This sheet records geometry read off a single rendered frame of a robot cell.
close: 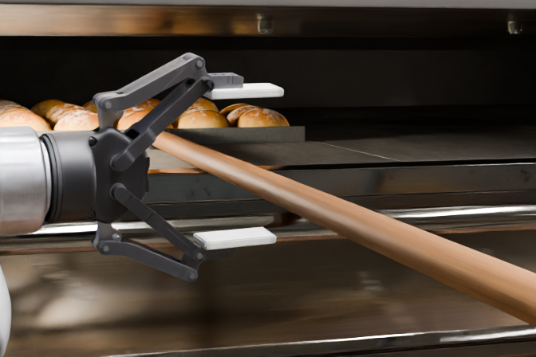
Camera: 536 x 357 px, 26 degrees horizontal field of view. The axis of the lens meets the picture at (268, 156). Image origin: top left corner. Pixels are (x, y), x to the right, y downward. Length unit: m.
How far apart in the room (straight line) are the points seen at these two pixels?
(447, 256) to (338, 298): 0.80
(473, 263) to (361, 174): 0.83
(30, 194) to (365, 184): 0.75
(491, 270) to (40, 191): 0.37
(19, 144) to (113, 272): 0.62
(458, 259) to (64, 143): 0.35
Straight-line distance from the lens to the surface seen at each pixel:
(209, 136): 1.98
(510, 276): 0.74
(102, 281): 1.54
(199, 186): 1.53
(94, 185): 0.96
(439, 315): 1.66
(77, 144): 0.96
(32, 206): 0.94
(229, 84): 1.01
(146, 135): 0.98
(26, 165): 0.94
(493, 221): 1.26
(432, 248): 0.83
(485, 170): 1.67
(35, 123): 1.95
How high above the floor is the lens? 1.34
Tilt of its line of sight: 5 degrees down
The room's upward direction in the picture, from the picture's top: straight up
